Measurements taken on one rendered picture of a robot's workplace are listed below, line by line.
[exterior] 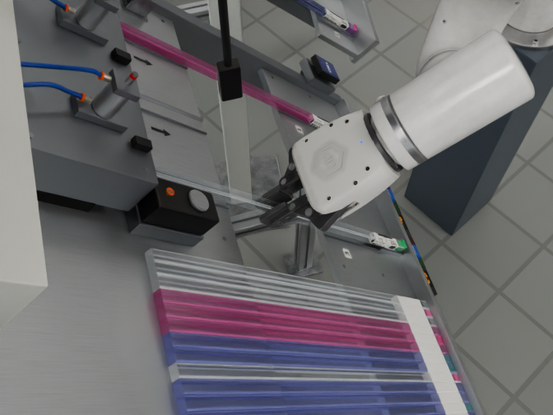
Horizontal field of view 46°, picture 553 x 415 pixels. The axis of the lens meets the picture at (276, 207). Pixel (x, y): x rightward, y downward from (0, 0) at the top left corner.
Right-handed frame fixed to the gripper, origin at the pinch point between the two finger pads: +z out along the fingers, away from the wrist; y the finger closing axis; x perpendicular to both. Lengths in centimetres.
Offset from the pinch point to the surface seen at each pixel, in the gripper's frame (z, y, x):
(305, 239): 28, -32, 73
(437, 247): 7, -28, 109
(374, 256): -2.3, 2.3, 22.1
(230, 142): 31, -57, 55
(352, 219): -1.9, -3.7, 20.0
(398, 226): -5.5, -3.3, 29.3
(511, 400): 7, 16, 110
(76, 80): 0.6, -3.5, -30.0
